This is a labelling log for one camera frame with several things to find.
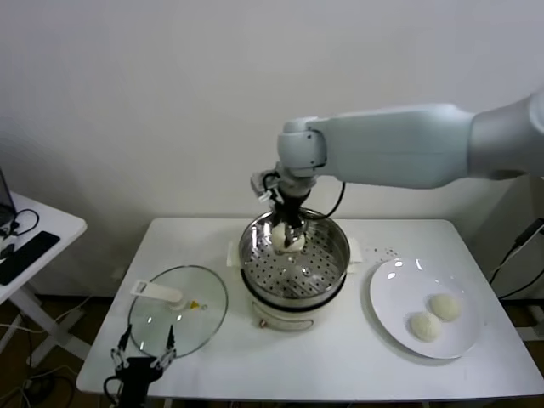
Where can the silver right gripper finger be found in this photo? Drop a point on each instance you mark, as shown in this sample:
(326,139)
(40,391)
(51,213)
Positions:
(278,223)
(293,231)

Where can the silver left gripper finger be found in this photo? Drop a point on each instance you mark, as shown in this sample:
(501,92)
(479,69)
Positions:
(170,350)
(121,350)

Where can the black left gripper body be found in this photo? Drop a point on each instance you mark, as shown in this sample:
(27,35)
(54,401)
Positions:
(136,374)

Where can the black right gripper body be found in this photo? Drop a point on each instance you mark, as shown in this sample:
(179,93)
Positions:
(291,208)

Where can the white steamed baozi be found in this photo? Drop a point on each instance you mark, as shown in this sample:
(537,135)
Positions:
(298,245)
(445,307)
(279,240)
(425,326)

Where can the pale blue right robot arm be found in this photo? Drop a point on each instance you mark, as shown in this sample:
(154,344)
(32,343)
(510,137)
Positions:
(404,144)

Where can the stainless steel steamer basket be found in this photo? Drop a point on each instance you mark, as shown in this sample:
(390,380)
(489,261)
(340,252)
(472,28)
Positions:
(263,272)

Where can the white electric cooker pot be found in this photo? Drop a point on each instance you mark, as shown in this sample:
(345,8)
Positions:
(285,319)

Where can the large white plate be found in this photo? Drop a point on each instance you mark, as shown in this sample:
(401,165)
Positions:
(404,285)

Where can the black flat keyboard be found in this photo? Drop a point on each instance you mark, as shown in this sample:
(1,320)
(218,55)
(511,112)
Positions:
(25,257)

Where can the white folding side table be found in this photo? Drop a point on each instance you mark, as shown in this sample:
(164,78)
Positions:
(64,219)

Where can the dark laptop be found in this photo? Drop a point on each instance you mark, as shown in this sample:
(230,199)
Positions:
(6,200)

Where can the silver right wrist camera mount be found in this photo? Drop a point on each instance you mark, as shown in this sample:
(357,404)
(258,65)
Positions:
(260,183)

